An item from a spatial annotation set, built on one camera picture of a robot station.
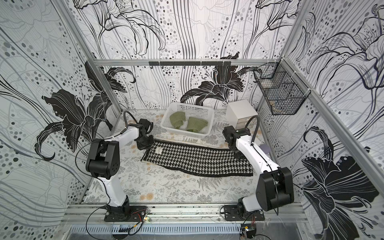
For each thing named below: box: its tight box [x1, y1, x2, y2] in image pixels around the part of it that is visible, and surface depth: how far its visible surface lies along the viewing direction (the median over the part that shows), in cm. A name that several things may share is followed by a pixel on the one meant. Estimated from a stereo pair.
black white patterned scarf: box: [141, 139, 254, 177], surface depth 90 cm
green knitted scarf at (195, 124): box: [186, 116, 209, 133], surface depth 104 cm
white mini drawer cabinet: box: [226, 99, 259, 130], surface depth 102 cm
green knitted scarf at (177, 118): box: [169, 111, 186, 129], surface depth 106 cm
